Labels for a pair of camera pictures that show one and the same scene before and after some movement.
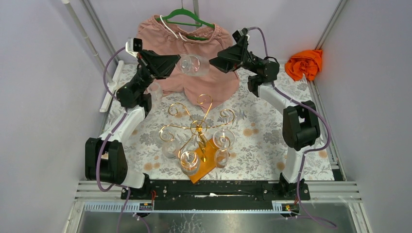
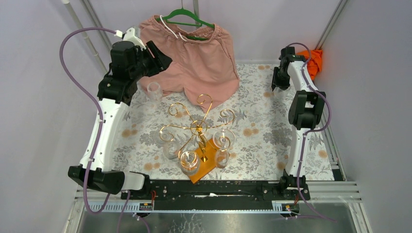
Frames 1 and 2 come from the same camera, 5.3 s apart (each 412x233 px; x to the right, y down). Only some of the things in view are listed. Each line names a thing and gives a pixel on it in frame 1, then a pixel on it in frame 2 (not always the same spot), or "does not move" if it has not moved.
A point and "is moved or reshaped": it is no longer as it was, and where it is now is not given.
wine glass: (155, 89) does not move
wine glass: (189, 162) does not move
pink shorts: (208, 85) does not move
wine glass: (193, 65) is moved or reshaped
